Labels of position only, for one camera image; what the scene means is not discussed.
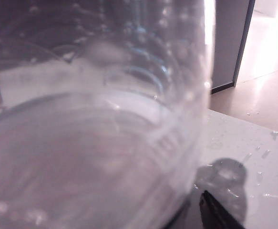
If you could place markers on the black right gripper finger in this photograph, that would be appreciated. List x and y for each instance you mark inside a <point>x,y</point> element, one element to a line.
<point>215,214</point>

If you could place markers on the clear water bottle red label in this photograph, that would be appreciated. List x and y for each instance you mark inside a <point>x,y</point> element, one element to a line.
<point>81,143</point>

